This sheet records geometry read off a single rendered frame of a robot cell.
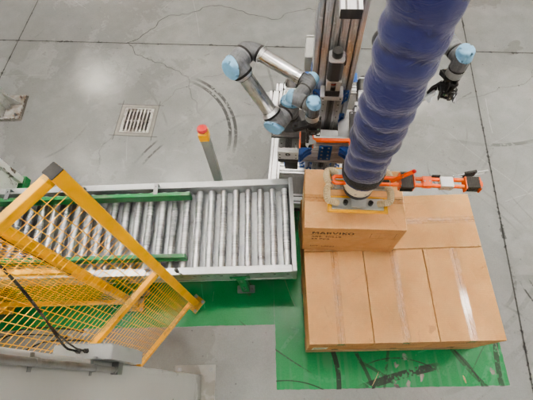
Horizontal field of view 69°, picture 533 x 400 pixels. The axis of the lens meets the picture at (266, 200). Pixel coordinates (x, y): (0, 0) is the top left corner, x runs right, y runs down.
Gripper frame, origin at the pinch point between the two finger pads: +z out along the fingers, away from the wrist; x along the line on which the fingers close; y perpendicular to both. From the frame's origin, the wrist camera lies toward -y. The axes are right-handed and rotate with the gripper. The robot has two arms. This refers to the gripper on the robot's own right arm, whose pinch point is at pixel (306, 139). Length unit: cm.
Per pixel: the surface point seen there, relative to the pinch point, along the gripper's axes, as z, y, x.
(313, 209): 23.9, 5.8, -34.4
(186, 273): 59, -76, -67
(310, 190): 23.9, 3.8, -20.9
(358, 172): -23.2, 24.9, -34.9
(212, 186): 59, -66, -2
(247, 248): 63, -37, -47
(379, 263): 64, 52, -54
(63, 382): -77, -69, -134
